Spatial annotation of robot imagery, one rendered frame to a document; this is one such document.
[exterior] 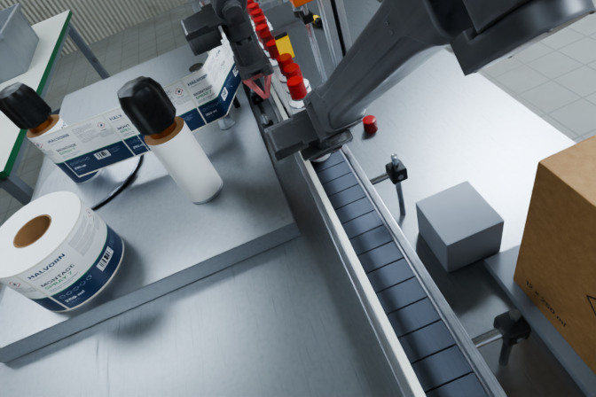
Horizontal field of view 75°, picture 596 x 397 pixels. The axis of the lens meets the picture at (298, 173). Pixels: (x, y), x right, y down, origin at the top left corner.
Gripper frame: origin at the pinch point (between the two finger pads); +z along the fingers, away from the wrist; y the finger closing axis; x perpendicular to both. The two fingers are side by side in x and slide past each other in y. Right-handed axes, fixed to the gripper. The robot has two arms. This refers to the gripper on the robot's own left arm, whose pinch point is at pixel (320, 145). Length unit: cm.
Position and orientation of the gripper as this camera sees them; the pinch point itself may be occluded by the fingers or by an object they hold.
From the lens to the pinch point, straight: 81.7
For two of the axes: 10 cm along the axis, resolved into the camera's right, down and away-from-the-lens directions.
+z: 0.3, 1.7, 9.9
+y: -9.2, 4.0, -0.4
